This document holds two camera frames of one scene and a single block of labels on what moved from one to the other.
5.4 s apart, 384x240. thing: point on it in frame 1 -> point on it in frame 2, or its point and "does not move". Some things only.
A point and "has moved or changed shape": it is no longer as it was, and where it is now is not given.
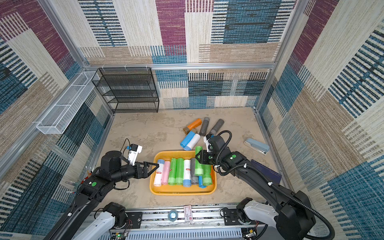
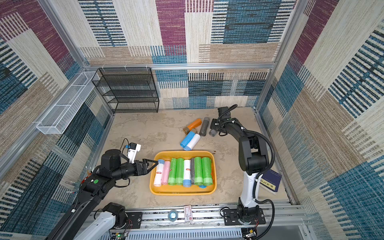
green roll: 198,166 has moved or changed shape
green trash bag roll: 172,171 does not move
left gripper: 145,173 does not move
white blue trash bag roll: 159,173 does not move
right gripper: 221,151 -> 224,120
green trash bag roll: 207,175 does not move
